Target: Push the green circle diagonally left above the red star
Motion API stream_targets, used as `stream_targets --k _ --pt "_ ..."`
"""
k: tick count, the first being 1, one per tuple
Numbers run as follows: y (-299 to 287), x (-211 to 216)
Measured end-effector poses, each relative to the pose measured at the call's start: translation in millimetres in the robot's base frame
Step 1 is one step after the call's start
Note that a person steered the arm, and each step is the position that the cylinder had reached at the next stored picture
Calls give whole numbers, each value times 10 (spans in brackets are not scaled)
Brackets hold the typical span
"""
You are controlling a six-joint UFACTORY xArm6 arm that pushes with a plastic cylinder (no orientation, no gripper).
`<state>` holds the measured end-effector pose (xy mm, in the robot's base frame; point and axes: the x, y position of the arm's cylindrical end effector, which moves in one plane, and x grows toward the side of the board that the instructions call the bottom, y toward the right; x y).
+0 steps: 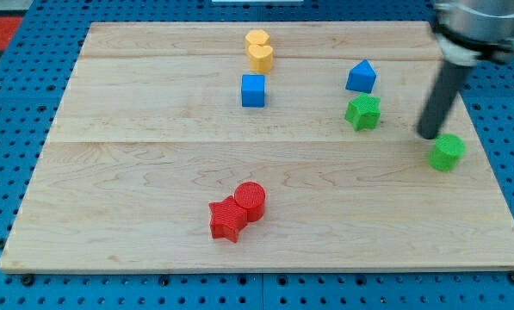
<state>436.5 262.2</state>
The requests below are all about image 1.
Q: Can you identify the blue triangle block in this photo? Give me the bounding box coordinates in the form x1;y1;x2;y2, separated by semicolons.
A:
345;59;377;94

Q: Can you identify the red star block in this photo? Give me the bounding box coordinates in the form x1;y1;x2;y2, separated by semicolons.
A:
208;195;248;243

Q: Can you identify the green cylinder block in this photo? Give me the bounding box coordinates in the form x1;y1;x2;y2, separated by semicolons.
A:
428;133;466;172

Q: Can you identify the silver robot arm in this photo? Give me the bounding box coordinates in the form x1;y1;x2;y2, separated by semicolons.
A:
416;0;514;140

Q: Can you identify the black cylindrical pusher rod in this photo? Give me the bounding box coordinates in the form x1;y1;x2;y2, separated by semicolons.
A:
416;60;472;140

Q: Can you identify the blue cube block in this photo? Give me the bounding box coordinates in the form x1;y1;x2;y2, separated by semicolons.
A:
241;74;265;108

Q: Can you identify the wooden board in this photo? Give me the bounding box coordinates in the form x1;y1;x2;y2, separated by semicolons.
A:
0;22;514;274

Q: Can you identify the red cylinder block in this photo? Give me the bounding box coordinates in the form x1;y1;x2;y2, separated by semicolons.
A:
233;182;266;222

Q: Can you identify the yellow heart block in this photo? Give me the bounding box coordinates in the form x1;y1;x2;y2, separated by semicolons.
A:
247;45;274;74

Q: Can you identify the green star block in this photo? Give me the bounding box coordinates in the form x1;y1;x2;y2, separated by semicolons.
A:
344;93;381;131

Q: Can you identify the yellow hexagon block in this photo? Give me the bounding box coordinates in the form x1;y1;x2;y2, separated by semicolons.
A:
245;29;270;48

